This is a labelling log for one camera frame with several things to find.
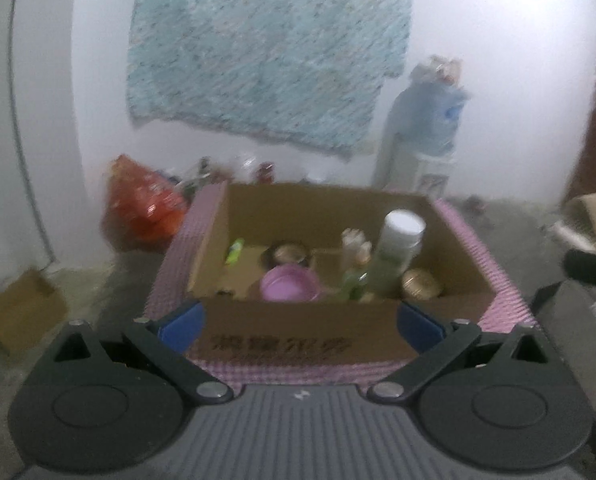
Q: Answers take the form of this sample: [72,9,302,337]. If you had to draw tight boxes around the gold lid jar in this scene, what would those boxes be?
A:
[401,268,443,301]

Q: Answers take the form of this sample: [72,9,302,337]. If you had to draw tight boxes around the green glue stick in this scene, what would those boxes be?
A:
[225,238,245,266]

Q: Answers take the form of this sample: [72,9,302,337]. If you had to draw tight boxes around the white cylindrical bottle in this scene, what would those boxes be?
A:
[368,209,426,298]

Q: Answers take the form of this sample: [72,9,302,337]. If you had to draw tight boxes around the green dropper bottle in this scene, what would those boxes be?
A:
[340,229,373,301]

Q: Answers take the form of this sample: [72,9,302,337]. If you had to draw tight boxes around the pink round lid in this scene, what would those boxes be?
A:
[260,264,322,302]

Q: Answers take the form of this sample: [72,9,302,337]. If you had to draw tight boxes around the black tape roll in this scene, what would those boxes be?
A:
[262,242,311,269]

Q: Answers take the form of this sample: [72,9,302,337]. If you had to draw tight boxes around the beige jacket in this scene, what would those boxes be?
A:
[562,193,596,242]

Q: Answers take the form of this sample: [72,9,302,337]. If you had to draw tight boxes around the purple checkered tablecloth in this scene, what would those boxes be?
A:
[145,189,533,387]

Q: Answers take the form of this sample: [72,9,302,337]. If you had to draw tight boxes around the brown cardboard box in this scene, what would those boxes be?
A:
[188,183,495,365]

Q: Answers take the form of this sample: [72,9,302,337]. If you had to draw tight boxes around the red gift bag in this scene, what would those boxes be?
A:
[102,155,188,252]

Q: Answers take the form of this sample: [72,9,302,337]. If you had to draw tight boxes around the small cardboard box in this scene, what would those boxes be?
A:
[0,269,68,356]

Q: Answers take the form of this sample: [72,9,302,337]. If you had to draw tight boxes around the cluttered bottles on floor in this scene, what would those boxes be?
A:
[162,152,276,198]

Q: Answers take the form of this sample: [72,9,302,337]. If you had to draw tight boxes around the water dispenser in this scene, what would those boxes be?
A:
[373,55,471,193]

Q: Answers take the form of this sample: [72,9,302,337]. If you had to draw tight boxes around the blue floral cloth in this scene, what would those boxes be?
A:
[127,0,413,156]

